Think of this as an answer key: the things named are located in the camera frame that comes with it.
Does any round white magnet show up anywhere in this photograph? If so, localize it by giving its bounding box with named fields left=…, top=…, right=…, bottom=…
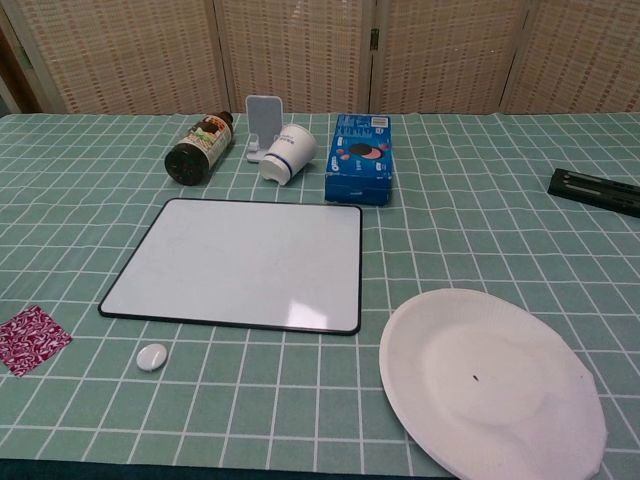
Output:
left=135, top=342, right=168, bottom=374

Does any red patterned cloth square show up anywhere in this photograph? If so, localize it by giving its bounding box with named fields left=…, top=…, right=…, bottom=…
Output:
left=0, top=304, right=74, bottom=380

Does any blue Oreo cookie box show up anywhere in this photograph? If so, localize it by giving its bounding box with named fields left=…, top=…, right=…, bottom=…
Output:
left=323, top=113, right=394, bottom=207

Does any white paper cup blue rim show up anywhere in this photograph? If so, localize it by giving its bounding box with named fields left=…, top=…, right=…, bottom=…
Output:
left=258, top=123, right=320, bottom=187

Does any green checkered tablecloth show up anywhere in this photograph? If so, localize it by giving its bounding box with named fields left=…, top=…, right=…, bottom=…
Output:
left=0, top=110, right=640, bottom=480

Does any light blue phone stand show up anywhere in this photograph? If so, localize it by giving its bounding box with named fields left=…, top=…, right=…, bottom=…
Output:
left=244, top=94, right=284, bottom=164

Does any dark brown sauce bottle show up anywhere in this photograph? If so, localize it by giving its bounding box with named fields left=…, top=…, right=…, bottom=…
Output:
left=165, top=111, right=235, bottom=186

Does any woven folding screen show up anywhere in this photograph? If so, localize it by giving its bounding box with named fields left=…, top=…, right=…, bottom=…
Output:
left=0, top=0, right=640, bottom=116

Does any white paper plate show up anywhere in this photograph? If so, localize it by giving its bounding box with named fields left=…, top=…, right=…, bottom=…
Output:
left=378, top=287, right=608, bottom=480

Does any black rectangular bar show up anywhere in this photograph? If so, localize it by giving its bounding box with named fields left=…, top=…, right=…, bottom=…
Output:
left=547, top=167, right=640, bottom=219

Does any white whiteboard with black frame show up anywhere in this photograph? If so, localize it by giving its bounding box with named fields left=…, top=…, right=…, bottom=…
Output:
left=97, top=197, right=363, bottom=337

